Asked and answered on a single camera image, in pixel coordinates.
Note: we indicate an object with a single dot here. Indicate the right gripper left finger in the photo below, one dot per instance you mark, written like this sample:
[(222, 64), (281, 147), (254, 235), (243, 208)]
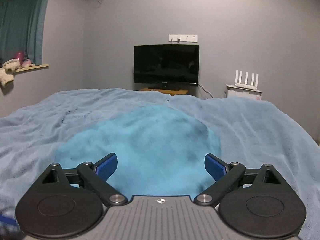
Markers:
[(65, 203)]

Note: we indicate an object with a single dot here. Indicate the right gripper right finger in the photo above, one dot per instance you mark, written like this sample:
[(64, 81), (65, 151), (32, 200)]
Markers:
[(256, 203)]

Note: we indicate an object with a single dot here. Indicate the teal hooded zip jacket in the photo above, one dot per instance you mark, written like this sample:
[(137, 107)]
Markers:
[(160, 151)]

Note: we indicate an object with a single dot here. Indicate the light blue bed blanket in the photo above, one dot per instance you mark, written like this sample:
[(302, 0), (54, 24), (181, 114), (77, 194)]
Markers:
[(250, 132)]

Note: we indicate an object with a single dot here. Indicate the white small cabinet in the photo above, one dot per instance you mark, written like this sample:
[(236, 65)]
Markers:
[(234, 91)]

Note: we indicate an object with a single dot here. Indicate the white wifi router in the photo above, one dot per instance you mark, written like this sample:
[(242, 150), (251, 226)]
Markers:
[(247, 81)]

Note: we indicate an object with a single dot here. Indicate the wooden tv stand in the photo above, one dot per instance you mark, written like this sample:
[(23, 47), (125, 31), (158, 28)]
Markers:
[(167, 91)]

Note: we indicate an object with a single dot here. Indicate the wooden window sill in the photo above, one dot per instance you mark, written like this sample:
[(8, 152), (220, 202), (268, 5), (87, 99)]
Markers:
[(31, 68)]

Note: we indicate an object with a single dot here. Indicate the plush toys on sill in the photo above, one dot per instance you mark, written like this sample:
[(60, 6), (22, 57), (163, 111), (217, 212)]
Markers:
[(8, 68)]

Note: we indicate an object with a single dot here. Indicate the black flat television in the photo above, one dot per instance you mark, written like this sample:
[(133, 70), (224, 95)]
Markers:
[(166, 64)]

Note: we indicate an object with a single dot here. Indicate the teal window curtain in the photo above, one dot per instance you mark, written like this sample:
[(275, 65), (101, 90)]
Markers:
[(22, 25)]

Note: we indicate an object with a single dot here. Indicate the white wall socket strip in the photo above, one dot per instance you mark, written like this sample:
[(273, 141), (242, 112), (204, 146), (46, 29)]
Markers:
[(182, 38)]

